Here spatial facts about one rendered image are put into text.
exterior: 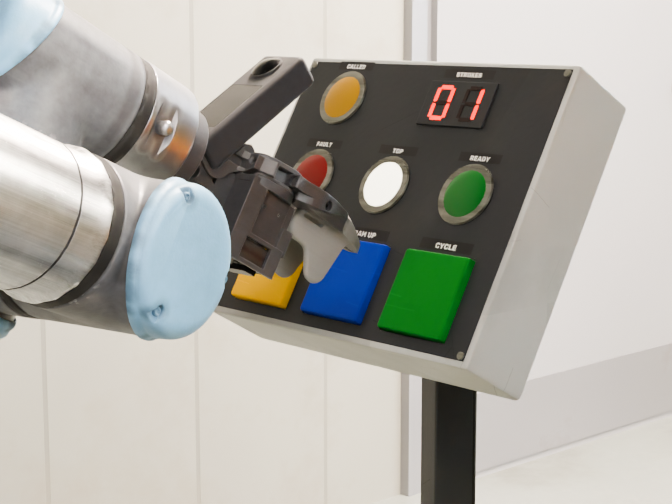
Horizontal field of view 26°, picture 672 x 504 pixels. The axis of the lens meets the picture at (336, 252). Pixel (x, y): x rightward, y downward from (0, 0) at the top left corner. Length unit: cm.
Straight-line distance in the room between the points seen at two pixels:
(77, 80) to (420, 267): 42
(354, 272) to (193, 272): 49
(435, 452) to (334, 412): 226
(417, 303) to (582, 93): 23
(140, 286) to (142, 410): 250
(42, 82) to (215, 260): 18
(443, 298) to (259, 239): 22
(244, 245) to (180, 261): 25
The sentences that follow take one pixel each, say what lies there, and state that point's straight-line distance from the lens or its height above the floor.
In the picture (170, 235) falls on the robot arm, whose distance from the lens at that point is 80.
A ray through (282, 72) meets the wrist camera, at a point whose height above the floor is 120.
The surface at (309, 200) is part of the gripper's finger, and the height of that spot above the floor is 111.
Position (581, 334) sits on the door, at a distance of 429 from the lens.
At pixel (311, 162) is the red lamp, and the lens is 141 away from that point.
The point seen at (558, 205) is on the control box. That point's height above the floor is 108.
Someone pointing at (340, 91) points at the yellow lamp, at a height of 117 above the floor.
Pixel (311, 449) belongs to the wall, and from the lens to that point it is 364.
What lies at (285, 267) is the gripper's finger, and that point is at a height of 105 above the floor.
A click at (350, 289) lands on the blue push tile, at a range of 129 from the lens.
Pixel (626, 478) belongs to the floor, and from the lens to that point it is 410.
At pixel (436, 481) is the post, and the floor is 80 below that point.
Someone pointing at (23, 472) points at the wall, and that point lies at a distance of 314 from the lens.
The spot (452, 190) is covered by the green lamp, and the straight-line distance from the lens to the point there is 127.
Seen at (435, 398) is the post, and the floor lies 88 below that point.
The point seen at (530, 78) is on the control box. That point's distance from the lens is 128.
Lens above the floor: 124
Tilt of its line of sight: 9 degrees down
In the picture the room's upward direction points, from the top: straight up
